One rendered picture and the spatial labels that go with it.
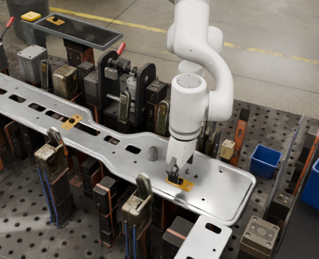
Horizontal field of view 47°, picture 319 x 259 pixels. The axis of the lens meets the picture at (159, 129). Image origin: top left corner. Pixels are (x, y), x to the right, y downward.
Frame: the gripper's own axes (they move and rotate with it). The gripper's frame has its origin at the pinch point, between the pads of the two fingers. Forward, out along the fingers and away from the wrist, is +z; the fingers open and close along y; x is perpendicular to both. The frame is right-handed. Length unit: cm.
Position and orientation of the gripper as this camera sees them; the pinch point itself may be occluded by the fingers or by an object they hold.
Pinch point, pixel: (180, 169)
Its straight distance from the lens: 110.7
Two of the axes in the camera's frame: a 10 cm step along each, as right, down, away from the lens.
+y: -5.0, 5.7, -6.5
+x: 8.6, 3.5, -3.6
